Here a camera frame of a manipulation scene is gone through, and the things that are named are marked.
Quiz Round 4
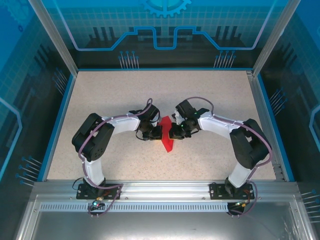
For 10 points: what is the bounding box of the red paper sheet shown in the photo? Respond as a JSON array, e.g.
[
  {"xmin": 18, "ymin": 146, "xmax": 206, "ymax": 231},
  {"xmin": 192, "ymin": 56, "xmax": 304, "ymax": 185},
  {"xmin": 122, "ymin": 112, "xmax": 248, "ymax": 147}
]
[{"xmin": 159, "ymin": 115, "xmax": 176, "ymax": 153}]

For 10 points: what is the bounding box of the aluminium base beam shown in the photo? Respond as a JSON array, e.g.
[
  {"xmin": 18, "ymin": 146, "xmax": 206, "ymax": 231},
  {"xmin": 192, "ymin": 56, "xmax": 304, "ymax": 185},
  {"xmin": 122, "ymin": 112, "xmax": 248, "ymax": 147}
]
[{"xmin": 32, "ymin": 180, "xmax": 300, "ymax": 201}]

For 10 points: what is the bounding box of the blue table border strip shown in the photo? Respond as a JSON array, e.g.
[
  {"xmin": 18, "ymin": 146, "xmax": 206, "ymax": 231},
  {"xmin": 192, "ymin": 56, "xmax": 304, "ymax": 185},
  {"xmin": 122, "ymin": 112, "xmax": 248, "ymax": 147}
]
[
  {"xmin": 74, "ymin": 67, "xmax": 255, "ymax": 73},
  {"xmin": 37, "ymin": 73, "xmax": 77, "ymax": 182},
  {"xmin": 257, "ymin": 74, "xmax": 296, "ymax": 182}
]

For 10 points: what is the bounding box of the grey metal floor plate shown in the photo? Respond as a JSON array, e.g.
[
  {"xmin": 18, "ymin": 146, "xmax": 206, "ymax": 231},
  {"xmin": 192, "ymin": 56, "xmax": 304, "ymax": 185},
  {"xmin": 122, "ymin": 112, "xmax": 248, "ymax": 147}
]
[{"xmin": 14, "ymin": 194, "xmax": 316, "ymax": 240}]

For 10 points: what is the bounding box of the blue printed rear panel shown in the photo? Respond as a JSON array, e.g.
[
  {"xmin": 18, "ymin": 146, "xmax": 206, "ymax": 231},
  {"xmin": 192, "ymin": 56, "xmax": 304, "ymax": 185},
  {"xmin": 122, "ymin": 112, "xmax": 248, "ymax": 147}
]
[{"xmin": 41, "ymin": 0, "xmax": 288, "ymax": 70}]

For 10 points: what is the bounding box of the blue printed side panel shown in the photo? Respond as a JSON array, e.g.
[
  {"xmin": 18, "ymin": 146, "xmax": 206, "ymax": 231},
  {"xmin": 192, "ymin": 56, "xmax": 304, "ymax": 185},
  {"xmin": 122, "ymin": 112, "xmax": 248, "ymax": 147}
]
[
  {"xmin": 0, "ymin": 0, "xmax": 76, "ymax": 240},
  {"xmin": 259, "ymin": 0, "xmax": 320, "ymax": 201}
]

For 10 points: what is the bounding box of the thin black right camera cable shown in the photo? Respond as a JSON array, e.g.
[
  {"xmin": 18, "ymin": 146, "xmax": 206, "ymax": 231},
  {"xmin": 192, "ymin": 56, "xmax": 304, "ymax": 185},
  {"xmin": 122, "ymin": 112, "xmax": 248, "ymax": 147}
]
[{"xmin": 184, "ymin": 129, "xmax": 201, "ymax": 140}]

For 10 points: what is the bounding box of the thin black camera cable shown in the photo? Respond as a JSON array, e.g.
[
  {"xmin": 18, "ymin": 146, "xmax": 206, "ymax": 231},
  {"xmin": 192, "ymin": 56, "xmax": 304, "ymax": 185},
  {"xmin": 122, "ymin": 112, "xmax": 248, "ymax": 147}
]
[
  {"xmin": 135, "ymin": 129, "xmax": 151, "ymax": 141},
  {"xmin": 184, "ymin": 129, "xmax": 201, "ymax": 140}
]

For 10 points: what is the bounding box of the thin black left camera cable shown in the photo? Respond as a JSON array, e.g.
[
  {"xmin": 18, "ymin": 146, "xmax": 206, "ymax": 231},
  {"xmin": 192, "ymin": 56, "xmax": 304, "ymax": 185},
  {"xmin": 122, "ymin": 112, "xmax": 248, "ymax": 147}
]
[{"xmin": 135, "ymin": 129, "xmax": 151, "ymax": 141}]

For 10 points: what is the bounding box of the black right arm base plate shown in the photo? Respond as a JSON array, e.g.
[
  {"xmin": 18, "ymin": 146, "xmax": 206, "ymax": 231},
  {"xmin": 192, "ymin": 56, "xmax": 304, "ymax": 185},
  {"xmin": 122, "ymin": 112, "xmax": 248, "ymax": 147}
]
[{"xmin": 209, "ymin": 182, "xmax": 254, "ymax": 200}]

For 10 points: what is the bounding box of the slotted grey cable duct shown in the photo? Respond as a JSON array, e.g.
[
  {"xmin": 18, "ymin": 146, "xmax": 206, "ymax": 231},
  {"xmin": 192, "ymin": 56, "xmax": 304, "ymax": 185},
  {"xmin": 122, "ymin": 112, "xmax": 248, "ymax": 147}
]
[{"xmin": 39, "ymin": 202, "xmax": 230, "ymax": 213}]

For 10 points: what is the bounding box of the aluminium side rail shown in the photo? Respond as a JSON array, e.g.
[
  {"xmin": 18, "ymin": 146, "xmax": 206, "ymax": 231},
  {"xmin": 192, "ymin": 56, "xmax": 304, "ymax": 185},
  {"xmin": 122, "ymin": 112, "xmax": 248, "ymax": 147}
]
[{"xmin": 246, "ymin": 70, "xmax": 286, "ymax": 181}]

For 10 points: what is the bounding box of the left cable connector green light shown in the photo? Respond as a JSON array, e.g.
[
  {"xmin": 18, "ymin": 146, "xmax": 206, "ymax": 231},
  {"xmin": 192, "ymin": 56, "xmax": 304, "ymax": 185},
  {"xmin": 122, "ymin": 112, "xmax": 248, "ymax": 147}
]
[{"xmin": 91, "ymin": 197, "xmax": 105, "ymax": 210}]

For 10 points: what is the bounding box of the cable connector green light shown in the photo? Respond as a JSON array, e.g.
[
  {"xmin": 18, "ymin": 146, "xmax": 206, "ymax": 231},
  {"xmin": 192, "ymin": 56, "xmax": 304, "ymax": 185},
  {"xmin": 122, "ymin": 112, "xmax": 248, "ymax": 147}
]
[
  {"xmin": 91, "ymin": 197, "xmax": 105, "ymax": 210},
  {"xmin": 234, "ymin": 199, "xmax": 251, "ymax": 209}
]

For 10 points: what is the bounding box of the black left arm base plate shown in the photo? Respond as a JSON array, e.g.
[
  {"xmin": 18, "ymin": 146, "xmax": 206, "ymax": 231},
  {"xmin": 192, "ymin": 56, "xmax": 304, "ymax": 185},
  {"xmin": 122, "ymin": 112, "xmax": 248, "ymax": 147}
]
[{"xmin": 76, "ymin": 183, "xmax": 123, "ymax": 200}]

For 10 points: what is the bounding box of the right cable connector green light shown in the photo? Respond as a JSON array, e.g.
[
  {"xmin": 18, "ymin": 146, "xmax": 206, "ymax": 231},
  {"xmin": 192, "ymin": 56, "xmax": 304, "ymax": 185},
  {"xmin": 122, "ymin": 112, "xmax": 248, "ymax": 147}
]
[{"xmin": 234, "ymin": 199, "xmax": 251, "ymax": 209}]

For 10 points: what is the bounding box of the aluminium frame post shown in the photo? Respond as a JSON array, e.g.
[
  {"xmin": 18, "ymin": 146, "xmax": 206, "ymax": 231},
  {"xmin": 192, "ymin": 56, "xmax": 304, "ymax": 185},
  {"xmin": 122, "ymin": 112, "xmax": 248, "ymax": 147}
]
[
  {"xmin": 26, "ymin": 0, "xmax": 79, "ymax": 76},
  {"xmin": 252, "ymin": 0, "xmax": 301, "ymax": 76}
]

